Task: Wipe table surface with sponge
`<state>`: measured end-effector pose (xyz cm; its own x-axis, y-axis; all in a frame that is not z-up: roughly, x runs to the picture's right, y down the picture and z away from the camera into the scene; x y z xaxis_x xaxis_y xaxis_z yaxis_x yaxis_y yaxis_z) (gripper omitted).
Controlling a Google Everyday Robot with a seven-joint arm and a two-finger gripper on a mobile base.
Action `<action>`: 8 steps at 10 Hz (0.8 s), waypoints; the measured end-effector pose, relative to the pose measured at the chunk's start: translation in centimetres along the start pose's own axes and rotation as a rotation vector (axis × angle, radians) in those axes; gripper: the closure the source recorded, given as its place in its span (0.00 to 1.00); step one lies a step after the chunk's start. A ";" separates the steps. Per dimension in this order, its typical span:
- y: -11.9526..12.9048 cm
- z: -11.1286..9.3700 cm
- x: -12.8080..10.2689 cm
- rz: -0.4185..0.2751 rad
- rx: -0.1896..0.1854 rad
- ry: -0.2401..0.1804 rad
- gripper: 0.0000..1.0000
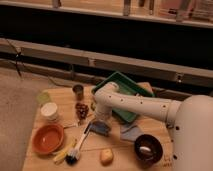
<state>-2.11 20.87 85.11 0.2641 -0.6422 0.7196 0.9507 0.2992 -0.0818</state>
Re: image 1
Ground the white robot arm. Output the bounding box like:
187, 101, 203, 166
93, 82, 213, 171

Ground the yellow sponge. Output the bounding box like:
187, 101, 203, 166
100, 148, 114, 165

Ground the dark red grape bunch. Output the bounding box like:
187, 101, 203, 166
75, 103, 89, 120

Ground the grey cloth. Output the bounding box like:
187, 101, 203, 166
120, 124, 143, 142

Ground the metal cup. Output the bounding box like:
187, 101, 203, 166
72, 84, 84, 101

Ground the yellow banana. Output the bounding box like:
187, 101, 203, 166
53, 138, 77, 164

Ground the white cup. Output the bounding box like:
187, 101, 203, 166
41, 102, 59, 121

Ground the orange bowl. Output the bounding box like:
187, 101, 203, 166
32, 124, 64, 155

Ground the dark brown bowl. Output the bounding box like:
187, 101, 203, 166
134, 134, 163, 164

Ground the white handled dish brush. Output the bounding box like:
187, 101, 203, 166
65, 123, 91, 165

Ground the black cable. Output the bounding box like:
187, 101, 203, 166
5, 38, 25, 80

